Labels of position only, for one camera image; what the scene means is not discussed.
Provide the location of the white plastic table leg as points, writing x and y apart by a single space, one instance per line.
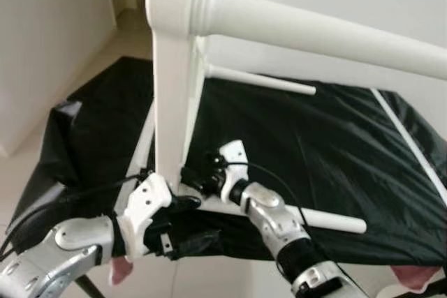
335 220
265 80
314 33

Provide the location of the pink cloth piece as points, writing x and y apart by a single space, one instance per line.
415 277
121 270

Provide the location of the white fabric strip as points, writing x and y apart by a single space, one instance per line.
408 141
140 151

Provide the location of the black metal stand leg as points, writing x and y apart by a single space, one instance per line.
431 289
89 288

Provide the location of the black tablecloth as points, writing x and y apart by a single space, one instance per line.
335 151

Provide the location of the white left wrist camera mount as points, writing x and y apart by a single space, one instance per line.
143 207

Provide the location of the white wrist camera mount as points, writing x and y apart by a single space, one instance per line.
234 162
143 207

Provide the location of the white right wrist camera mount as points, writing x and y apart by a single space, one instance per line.
234 162

